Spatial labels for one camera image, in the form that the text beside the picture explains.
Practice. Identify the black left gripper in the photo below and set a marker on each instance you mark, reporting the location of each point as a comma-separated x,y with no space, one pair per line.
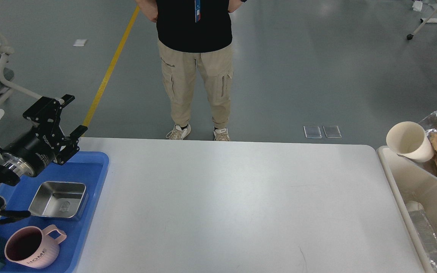
31,153

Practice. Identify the square stainless steel tray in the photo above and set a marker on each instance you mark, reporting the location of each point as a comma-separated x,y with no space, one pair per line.
58,199

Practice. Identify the pink ceramic mug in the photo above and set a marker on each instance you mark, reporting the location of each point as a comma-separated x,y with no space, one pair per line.
34,247

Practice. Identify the white paper cup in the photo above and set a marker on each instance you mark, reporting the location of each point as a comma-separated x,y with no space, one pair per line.
409,139

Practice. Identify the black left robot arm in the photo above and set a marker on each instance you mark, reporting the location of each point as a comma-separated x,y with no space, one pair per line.
8,177

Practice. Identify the person's right hand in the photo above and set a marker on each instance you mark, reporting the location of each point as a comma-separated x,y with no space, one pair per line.
149,9

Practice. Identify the person's left hand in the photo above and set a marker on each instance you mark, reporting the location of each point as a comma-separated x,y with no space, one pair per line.
233,5

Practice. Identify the person in black shirt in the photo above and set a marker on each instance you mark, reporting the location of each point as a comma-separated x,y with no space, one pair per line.
195,36

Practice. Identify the clear plastic floor plate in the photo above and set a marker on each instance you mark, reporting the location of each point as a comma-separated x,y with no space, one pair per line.
312,132

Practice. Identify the beige plastic bin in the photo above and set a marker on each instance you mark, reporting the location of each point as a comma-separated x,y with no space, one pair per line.
409,182

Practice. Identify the foil tray inside bin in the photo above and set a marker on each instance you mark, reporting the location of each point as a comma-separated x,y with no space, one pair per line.
425,231

